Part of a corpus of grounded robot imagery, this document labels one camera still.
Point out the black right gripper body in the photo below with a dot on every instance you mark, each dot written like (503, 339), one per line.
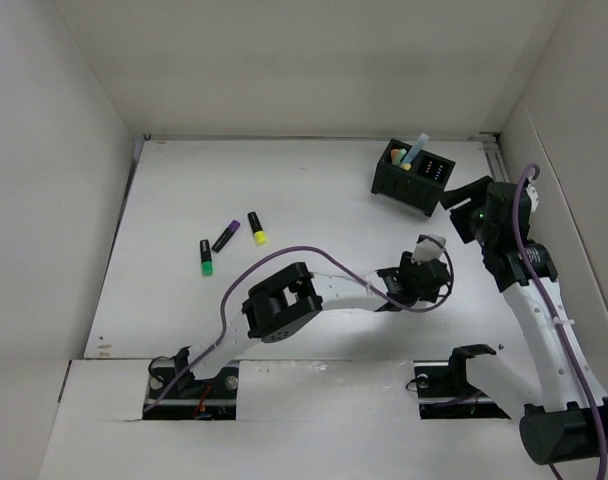
(484, 230)

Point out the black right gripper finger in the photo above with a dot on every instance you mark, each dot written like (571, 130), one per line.
(466, 222)
(471, 191)

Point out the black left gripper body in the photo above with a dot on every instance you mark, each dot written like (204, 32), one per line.
(407, 264)

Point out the blue pastel highlighter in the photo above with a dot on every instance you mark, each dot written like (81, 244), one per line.
(416, 148)

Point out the mint green pastel highlighter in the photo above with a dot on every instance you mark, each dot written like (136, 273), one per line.
(398, 159)

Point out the black highlighter yellow cap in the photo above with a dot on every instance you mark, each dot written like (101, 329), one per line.
(259, 234)

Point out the black highlighter purple cap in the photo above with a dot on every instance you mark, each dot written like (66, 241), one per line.
(225, 236)

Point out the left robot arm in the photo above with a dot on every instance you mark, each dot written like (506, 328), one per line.
(285, 302)

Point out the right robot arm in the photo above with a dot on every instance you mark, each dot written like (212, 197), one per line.
(565, 416)

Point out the black two-compartment container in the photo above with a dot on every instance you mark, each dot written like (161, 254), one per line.
(421, 187)

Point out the black highlighter green cap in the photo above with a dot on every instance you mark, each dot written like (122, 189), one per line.
(206, 262)

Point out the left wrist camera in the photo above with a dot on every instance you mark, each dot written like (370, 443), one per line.
(428, 247)

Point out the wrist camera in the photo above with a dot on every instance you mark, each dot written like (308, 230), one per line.
(533, 196)
(428, 247)

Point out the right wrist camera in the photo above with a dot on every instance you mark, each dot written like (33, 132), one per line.
(533, 196)

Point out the aluminium rail right side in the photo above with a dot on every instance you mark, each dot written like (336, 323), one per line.
(492, 151)

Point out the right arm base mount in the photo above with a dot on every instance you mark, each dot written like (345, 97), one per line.
(443, 390)

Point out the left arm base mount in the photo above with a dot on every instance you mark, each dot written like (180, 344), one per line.
(213, 399)

